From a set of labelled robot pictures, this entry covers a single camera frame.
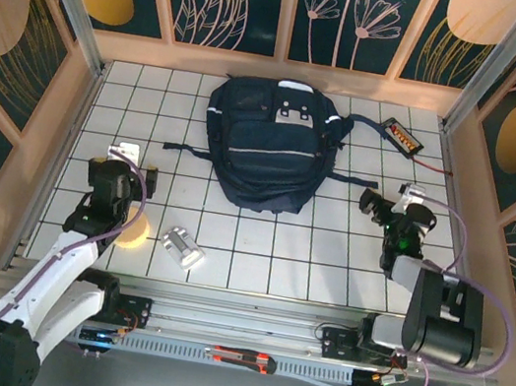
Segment navy blue backpack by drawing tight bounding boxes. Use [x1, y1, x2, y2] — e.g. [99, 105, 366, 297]
[154, 60, 396, 233]

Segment round yellow sponge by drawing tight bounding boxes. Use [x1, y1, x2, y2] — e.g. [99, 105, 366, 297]
[111, 202, 156, 252]

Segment silver metal hinge block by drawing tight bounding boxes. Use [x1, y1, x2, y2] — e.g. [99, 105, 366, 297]
[156, 224, 210, 274]

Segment black charger board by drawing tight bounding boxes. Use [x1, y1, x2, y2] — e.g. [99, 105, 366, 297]
[374, 115, 429, 161]

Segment red black utility knife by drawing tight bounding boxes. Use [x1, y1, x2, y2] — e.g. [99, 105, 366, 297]
[201, 342, 280, 377]

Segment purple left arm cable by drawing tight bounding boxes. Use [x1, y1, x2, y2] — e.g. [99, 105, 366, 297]
[0, 131, 155, 386]

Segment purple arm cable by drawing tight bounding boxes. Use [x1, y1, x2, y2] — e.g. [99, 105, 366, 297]
[0, 131, 155, 386]
[356, 189, 516, 386]

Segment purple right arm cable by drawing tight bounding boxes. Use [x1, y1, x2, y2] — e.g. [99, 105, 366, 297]
[356, 189, 516, 386]

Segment thin red wire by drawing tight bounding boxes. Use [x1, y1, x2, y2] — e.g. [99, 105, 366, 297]
[410, 155, 458, 178]

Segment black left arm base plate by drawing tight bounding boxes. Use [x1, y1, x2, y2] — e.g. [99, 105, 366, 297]
[95, 289, 155, 333]

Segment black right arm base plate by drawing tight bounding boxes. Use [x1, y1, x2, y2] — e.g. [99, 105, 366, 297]
[317, 324, 413, 375]

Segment aluminium front rail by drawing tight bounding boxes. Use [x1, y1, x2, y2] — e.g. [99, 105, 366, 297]
[0, 249, 501, 386]

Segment grey slotted cable duct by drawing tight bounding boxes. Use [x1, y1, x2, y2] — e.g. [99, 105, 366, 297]
[60, 318, 357, 386]

